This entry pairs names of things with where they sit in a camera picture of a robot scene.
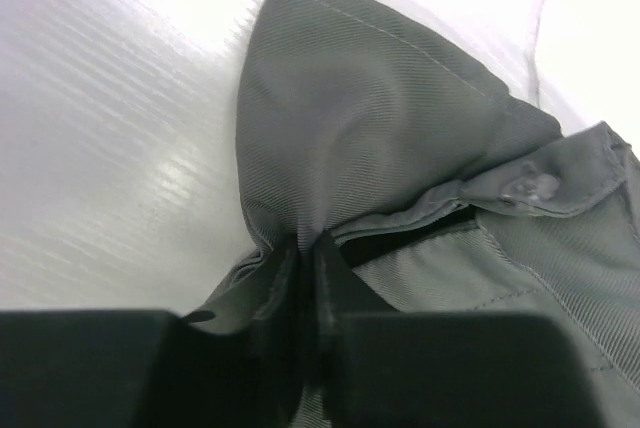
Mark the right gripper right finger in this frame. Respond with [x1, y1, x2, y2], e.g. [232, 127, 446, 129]
[313, 234, 600, 427]

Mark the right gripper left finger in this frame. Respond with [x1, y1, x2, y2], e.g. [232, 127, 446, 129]
[1, 240, 302, 427]

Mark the grey pleated skirt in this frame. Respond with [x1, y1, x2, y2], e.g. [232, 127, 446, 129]
[204, 0, 639, 427]

